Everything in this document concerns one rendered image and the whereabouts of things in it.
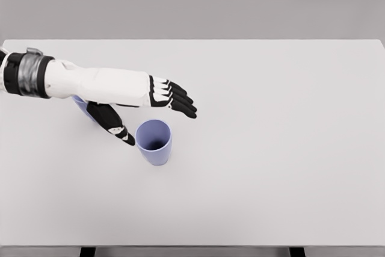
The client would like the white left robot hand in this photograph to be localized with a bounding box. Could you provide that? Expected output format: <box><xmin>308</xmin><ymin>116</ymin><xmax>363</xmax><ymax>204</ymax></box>
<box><xmin>79</xmin><ymin>67</ymin><xmax>198</xmax><ymax>147</ymax></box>

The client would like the lavender plastic cup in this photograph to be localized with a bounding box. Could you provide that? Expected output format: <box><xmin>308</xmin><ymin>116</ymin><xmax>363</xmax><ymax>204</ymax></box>
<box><xmin>135</xmin><ymin>119</ymin><xmax>174</xmax><ymax>167</ymax></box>
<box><xmin>72</xmin><ymin>95</ymin><xmax>97</xmax><ymax>123</ymax></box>

